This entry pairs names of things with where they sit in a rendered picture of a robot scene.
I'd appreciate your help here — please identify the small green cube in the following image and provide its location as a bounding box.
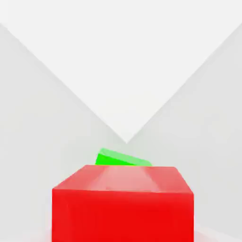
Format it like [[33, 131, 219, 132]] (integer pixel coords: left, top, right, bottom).
[[95, 147, 153, 167]]

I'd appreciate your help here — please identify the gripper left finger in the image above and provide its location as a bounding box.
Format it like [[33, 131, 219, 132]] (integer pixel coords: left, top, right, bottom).
[[43, 225, 53, 242]]

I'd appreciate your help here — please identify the small red cube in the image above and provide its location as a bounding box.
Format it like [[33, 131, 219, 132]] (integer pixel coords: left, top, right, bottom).
[[52, 164, 195, 242]]

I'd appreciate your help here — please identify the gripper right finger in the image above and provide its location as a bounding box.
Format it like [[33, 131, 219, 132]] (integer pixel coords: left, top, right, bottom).
[[193, 222, 234, 242]]

